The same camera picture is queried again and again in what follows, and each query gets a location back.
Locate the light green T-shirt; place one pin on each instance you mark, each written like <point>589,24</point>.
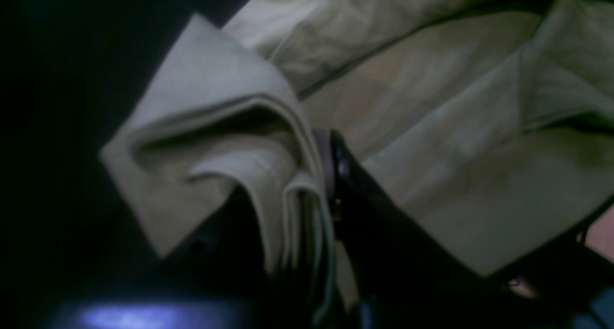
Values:
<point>486,125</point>

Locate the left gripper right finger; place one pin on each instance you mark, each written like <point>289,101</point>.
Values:
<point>398,252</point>

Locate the black table cloth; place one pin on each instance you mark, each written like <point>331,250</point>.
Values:
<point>71,72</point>

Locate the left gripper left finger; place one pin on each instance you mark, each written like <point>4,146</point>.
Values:
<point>214,279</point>

